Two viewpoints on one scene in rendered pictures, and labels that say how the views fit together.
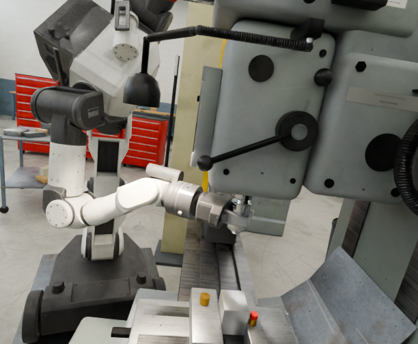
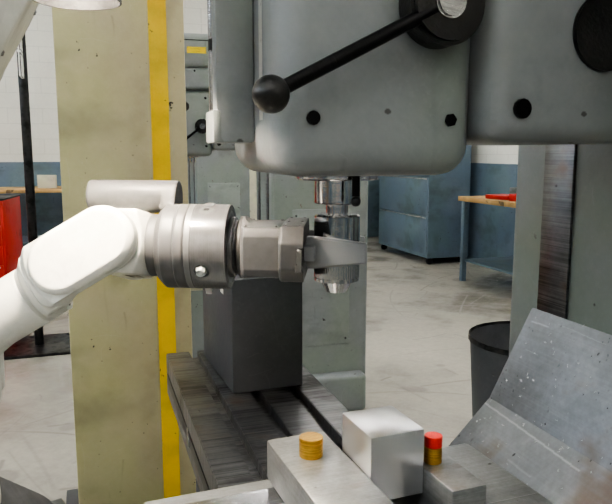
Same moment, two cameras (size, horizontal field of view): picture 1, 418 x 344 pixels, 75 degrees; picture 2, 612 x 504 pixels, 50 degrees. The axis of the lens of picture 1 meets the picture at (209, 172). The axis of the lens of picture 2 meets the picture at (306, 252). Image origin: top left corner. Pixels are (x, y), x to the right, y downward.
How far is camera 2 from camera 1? 20 cm
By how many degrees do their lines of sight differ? 16
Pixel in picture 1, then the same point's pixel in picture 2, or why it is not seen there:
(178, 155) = not seen: hidden behind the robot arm
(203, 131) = (230, 54)
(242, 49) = not seen: outside the picture
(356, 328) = not seen: outside the picture
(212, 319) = (346, 475)
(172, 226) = (100, 442)
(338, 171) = (534, 81)
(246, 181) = (358, 134)
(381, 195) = not seen: outside the picture
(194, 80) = (92, 63)
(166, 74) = not seen: outside the picture
